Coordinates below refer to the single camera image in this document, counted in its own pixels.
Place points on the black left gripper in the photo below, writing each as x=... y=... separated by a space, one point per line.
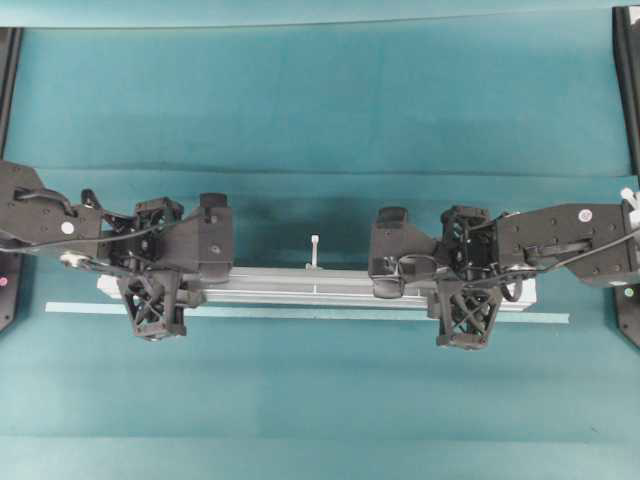
x=160 y=237

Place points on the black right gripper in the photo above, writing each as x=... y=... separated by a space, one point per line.
x=401 y=253

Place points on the large silver metal rail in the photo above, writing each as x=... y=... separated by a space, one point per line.
x=313 y=287

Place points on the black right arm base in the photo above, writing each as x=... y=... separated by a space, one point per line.
x=627 y=304

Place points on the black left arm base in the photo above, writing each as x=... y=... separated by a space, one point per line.
x=10 y=274

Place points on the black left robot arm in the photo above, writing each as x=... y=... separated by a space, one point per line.
x=39 y=221

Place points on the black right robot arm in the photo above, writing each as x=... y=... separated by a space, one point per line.
x=595 y=242

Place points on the light blue tape strip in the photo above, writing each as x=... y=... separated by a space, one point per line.
x=272 y=312

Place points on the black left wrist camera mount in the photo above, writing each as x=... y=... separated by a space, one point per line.
x=150 y=300

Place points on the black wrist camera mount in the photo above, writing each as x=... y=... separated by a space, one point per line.
x=467 y=314
x=150 y=300

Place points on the white cable tie middle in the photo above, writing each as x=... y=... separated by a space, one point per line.
x=313 y=264

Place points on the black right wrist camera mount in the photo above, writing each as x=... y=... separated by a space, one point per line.
x=467 y=314

